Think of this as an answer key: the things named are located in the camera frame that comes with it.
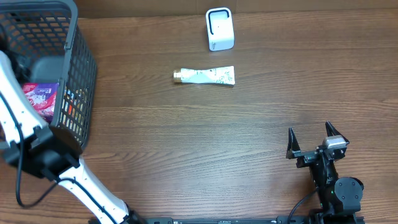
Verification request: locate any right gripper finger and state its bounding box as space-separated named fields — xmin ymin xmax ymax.
xmin=325 ymin=121 xmax=349 ymax=144
xmin=286 ymin=128 xmax=301 ymax=159

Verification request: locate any white Pantene tube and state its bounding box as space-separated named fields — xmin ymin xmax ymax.
xmin=173 ymin=66 xmax=236 ymax=85

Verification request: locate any red purple pantyliner pack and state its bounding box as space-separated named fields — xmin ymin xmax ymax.
xmin=22 ymin=83 xmax=59 ymax=123

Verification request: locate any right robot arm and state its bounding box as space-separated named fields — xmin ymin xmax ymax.
xmin=284 ymin=121 xmax=365 ymax=224

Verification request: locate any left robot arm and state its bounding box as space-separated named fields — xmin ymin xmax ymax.
xmin=1 ymin=52 xmax=145 ymax=223

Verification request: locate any white barcode scanner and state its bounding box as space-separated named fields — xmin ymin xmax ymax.
xmin=205 ymin=7 xmax=234 ymax=52

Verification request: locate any colourful snack bag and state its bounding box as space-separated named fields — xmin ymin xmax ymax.
xmin=60 ymin=89 xmax=88 ymax=144

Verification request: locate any grey plastic mesh basket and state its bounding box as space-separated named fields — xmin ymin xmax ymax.
xmin=1 ymin=0 xmax=97 ymax=146

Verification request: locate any right black cable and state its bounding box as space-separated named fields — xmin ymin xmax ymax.
xmin=286 ymin=188 xmax=320 ymax=224

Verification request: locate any black cable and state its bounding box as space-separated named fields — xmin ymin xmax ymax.
xmin=0 ymin=93 xmax=116 ymax=224
xmin=286 ymin=188 xmax=320 ymax=224

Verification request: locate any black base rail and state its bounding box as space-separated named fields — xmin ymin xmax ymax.
xmin=144 ymin=215 xmax=366 ymax=224

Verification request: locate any left black cable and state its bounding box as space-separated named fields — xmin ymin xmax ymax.
xmin=0 ymin=93 xmax=116 ymax=224

